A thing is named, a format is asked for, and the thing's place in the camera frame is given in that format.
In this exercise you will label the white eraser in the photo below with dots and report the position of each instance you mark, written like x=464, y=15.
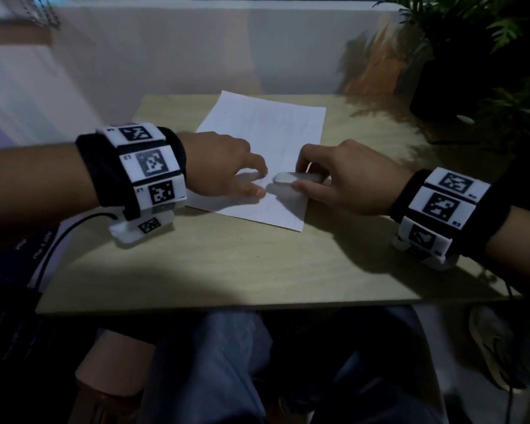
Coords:
x=291, y=177

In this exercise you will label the person's right forearm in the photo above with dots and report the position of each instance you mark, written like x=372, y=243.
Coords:
x=519, y=242

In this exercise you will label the black wristband with marker tiles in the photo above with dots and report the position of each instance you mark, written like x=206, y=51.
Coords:
x=150, y=165
x=446, y=207

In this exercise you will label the person's right hand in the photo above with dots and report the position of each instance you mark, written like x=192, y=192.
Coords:
x=357, y=180

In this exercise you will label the person's left forearm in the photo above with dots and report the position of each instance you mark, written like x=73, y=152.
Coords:
x=31, y=185

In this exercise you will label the wooden stool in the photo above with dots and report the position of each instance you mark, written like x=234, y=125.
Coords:
x=110, y=375

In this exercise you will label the person's dark printed shirt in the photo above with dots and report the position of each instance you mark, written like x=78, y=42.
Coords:
x=13, y=313

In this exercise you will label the person's right thumb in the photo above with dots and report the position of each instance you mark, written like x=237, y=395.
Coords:
x=311, y=188

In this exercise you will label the white paper sheet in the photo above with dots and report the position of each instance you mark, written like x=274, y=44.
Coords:
x=269, y=127

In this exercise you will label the person's left hand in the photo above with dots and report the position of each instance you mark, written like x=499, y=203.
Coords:
x=212, y=163

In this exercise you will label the person's left thumb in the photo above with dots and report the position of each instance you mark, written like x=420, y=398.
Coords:
x=250, y=191

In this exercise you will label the brown wooden ledge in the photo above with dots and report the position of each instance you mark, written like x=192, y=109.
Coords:
x=15, y=34

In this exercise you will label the person's blue jeans legs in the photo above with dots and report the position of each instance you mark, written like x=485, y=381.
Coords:
x=229, y=370

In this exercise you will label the dark plant pot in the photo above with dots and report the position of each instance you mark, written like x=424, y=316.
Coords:
x=446, y=83

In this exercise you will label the person's light sneaker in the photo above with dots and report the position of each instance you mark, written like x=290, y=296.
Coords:
x=494, y=344

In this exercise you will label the green potted plant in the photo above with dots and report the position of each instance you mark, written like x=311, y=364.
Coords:
x=508, y=35

